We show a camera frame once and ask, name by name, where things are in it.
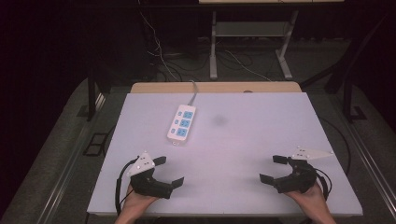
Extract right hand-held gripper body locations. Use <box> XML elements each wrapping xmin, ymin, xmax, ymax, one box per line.
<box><xmin>273</xmin><ymin>146</ymin><xmax>334</xmax><ymax>194</ymax></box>

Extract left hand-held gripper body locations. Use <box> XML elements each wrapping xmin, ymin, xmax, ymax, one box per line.
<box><xmin>126</xmin><ymin>151</ymin><xmax>174</xmax><ymax>200</ymax></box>

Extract person's left hand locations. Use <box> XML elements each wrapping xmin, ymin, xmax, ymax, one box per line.
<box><xmin>119</xmin><ymin>183</ymin><xmax>161</xmax><ymax>219</ymax></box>

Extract person's right hand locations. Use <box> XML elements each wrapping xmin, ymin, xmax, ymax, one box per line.
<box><xmin>284</xmin><ymin>181</ymin><xmax>332</xmax><ymax>217</ymax></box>

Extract white power strip blue sockets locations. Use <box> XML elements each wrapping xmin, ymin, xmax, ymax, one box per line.
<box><xmin>166</xmin><ymin>104</ymin><xmax>197</xmax><ymax>147</ymax></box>

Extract black metal stand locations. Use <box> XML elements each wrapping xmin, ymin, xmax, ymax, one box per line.
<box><xmin>76</xmin><ymin>59</ymin><xmax>108</xmax><ymax>122</ymax></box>
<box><xmin>300</xmin><ymin>12</ymin><xmax>396</xmax><ymax>123</ymax></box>

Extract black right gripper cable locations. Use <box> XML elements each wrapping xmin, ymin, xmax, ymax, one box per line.
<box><xmin>312</xmin><ymin>167</ymin><xmax>333</xmax><ymax>202</ymax></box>

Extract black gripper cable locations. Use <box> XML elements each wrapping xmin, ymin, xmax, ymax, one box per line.
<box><xmin>114</xmin><ymin>158</ymin><xmax>139</xmax><ymax>217</ymax></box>
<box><xmin>312</xmin><ymin>167</ymin><xmax>333</xmax><ymax>202</ymax></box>

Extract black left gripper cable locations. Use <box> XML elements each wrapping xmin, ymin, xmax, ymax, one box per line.
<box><xmin>114</xmin><ymin>158</ymin><xmax>139</xmax><ymax>217</ymax></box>

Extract black floor cable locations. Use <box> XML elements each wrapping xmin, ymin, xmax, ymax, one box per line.
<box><xmin>317</xmin><ymin>115</ymin><xmax>353</xmax><ymax>175</ymax></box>

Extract black floor bracket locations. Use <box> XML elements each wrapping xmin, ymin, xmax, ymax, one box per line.
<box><xmin>82</xmin><ymin>132</ymin><xmax>110</xmax><ymax>158</ymax></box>

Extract grey power strip cable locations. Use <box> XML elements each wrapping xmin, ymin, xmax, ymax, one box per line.
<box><xmin>187</xmin><ymin>79</ymin><xmax>199</xmax><ymax>106</ymax></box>

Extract aluminium floor rail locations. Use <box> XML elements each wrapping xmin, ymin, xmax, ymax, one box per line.
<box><xmin>36</xmin><ymin>92</ymin><xmax>106</xmax><ymax>224</ymax></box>
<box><xmin>334</xmin><ymin>96</ymin><xmax>396</xmax><ymax>218</ymax></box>

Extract thin white floor cable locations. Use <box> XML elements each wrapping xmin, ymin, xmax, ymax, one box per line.
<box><xmin>136</xmin><ymin>0</ymin><xmax>176</xmax><ymax>82</ymax></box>

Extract white metal desk frame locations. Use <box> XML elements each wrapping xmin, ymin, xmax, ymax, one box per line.
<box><xmin>208</xmin><ymin>9</ymin><xmax>300</xmax><ymax>81</ymax></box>

